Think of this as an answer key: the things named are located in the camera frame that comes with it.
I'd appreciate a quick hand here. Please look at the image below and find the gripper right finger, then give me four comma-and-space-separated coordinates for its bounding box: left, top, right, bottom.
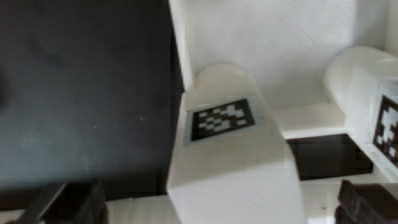
334, 180, 398, 224

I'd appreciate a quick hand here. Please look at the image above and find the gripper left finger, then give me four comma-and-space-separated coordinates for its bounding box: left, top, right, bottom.
14, 180, 108, 224

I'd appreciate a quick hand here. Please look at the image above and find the white chair leg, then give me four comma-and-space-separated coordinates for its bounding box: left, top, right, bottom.
167, 64, 307, 224
323, 47, 398, 183

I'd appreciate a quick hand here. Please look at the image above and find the white chair seat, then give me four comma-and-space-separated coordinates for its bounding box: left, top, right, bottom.
168, 0, 394, 138

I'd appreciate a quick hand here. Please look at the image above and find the white U-shaped obstacle fence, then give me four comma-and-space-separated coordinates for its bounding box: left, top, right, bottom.
106, 178, 341, 224

